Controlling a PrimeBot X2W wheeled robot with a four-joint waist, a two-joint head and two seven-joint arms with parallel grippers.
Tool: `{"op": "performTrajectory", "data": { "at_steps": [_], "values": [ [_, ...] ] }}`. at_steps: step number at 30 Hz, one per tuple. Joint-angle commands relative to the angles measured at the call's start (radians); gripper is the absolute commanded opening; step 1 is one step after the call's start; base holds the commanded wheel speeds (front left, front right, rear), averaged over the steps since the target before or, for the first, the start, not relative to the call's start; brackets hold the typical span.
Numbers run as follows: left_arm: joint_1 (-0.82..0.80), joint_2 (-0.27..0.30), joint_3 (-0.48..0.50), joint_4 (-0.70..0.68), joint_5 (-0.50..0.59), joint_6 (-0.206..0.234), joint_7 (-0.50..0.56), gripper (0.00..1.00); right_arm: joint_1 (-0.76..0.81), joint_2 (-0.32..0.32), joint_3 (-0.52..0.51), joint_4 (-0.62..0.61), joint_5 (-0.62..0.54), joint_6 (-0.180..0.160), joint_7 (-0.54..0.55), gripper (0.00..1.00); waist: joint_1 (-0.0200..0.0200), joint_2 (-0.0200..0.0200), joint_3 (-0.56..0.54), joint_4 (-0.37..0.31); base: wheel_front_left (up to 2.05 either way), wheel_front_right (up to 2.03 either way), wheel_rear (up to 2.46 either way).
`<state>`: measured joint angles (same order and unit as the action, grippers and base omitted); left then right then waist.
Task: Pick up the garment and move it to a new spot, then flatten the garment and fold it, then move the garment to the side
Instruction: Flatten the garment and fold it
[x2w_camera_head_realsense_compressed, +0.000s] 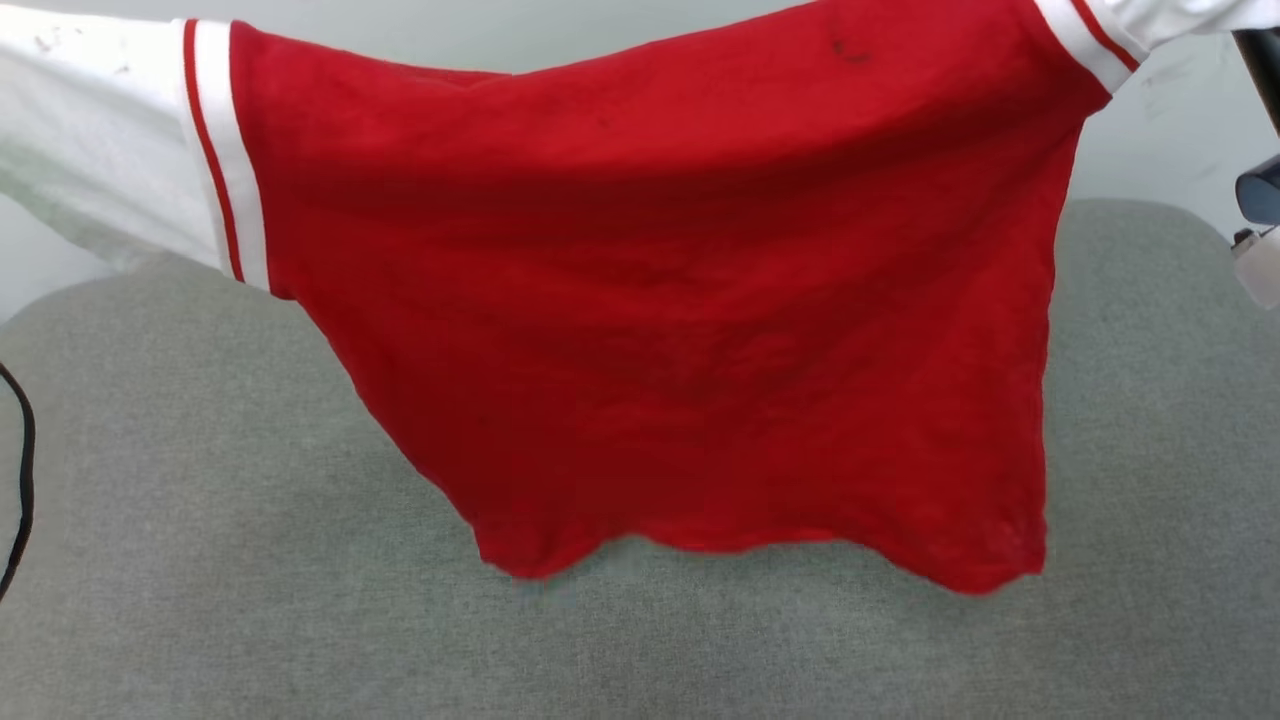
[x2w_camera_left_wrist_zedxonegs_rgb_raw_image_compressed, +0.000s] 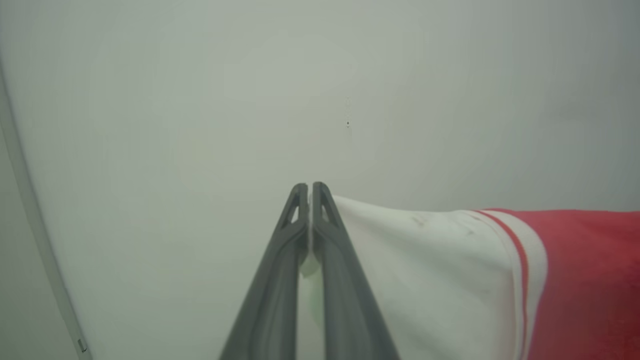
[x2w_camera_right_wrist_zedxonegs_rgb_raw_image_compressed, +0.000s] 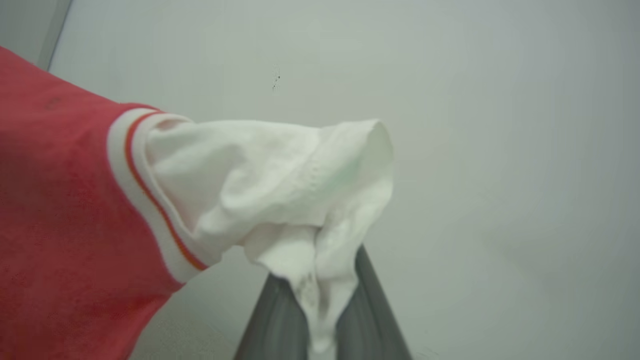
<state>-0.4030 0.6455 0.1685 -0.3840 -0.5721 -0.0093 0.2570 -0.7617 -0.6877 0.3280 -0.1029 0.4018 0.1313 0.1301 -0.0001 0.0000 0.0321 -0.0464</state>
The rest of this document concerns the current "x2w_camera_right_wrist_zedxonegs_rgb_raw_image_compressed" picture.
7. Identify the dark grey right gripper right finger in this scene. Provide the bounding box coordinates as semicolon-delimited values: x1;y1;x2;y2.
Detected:
335;244;414;360

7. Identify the beige grey fabric sofa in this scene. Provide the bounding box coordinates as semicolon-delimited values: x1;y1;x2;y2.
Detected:
127;295;251;360

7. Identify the red shirt with white sleeves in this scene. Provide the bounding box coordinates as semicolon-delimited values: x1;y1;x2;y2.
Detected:
0;46;396;360

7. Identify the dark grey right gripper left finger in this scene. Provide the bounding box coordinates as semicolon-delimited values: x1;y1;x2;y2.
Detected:
234;271;312;360

